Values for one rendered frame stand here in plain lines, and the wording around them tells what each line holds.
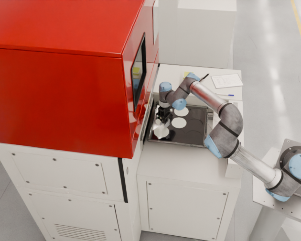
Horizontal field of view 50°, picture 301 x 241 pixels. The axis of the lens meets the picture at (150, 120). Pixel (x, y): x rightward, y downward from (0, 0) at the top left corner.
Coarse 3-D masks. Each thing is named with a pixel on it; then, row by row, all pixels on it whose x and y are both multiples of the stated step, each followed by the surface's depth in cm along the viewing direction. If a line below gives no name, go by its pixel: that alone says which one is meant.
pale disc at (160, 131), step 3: (159, 126) 214; (162, 126) 214; (156, 129) 212; (159, 129) 212; (162, 129) 212; (165, 129) 212; (156, 132) 210; (159, 132) 210; (162, 132) 210; (165, 132) 210; (168, 132) 210; (156, 135) 209; (159, 135) 209; (162, 135) 208; (165, 135) 208
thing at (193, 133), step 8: (192, 112) 223; (200, 112) 223; (192, 120) 217; (200, 120) 217; (152, 128) 213; (168, 128) 213; (176, 128) 213; (184, 128) 212; (192, 128) 212; (200, 128) 212; (152, 136) 208; (168, 136) 208; (176, 136) 208; (184, 136) 207; (192, 136) 207; (200, 136) 207; (200, 144) 202
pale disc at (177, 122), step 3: (174, 120) 218; (177, 120) 218; (180, 120) 218; (183, 120) 217; (174, 123) 216; (177, 123) 216; (180, 123) 216; (183, 123) 216; (174, 126) 214; (177, 126) 214; (180, 126) 214; (183, 126) 214
